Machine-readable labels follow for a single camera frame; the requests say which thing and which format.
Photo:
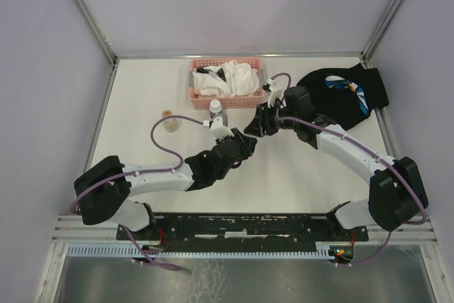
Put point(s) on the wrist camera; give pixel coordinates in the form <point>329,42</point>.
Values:
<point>272,87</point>
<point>217,127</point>

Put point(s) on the white capped pill bottle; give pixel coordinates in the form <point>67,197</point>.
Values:
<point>215,109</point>

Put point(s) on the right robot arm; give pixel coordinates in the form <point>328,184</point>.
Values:
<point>396,191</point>

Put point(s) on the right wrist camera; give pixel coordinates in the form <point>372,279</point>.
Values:
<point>272,87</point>

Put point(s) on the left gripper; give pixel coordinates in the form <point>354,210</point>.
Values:
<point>247,146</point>

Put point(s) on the pink plastic basket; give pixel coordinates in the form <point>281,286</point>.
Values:
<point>200,102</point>

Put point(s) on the black garment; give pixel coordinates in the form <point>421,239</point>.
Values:
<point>346,95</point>

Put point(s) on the clear pill bottle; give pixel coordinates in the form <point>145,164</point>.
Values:
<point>171,123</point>

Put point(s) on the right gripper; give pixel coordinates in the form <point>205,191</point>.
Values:
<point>261,121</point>

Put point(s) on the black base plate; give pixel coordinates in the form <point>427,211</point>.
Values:
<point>246,233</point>

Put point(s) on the white cloth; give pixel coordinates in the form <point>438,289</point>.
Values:
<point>230,79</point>

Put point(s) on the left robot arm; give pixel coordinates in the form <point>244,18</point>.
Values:
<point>103,193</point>

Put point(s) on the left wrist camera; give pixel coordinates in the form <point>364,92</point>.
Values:
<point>217,127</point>

